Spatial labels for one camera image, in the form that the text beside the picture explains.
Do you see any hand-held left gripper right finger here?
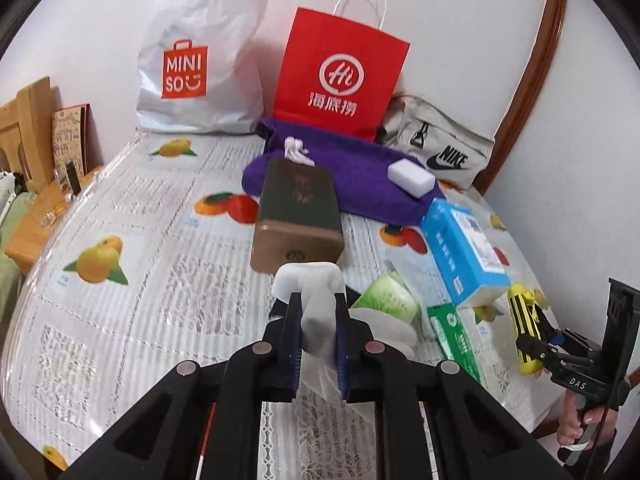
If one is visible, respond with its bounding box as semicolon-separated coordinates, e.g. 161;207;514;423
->
334;292;571;480

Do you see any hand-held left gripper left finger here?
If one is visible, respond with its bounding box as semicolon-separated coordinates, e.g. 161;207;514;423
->
60;292;303;480

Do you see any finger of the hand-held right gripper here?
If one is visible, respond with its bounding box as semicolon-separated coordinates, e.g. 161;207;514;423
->
516;334;553;367
536;306;568;343

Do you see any white sock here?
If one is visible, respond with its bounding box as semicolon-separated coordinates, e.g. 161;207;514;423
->
272;262;351;401

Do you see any green pocket tissue pack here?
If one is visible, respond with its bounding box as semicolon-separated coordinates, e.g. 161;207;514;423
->
350;271;421;325

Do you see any person's right hand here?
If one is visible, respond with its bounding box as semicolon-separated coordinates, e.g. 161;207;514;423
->
556;399;597;448

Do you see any blue tissue box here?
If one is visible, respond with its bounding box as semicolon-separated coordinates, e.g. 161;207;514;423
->
420;198;511;307

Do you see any purple towel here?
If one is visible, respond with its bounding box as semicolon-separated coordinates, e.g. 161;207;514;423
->
241;117;446;226

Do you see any white sponge block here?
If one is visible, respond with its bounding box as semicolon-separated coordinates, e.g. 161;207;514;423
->
387;157;437;192

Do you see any white facial tissue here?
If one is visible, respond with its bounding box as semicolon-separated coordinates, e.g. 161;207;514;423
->
282;137;315;166

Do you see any grey waist bag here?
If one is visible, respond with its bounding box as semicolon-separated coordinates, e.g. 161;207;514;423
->
377;94;493;190

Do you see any clear drinking glass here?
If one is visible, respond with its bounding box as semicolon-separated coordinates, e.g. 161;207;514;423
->
35;205;60;230

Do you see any wooden side table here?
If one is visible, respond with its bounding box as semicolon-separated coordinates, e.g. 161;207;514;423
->
5;165;103;276

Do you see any red paper bag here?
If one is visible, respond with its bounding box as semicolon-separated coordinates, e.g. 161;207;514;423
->
272;0;412;143

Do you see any light green cloth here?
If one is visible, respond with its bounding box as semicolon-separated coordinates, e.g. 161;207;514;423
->
0;192;31;321

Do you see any illustrated brown book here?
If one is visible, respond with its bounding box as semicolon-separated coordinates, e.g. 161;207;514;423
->
52;105;90;176

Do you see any white plastic shopping bag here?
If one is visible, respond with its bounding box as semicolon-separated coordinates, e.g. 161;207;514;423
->
135;0;273;136

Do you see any wooden chair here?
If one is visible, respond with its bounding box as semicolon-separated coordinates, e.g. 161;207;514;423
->
0;76;56;191

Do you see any brown wooden door frame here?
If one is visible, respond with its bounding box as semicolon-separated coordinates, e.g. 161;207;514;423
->
475;0;571;196

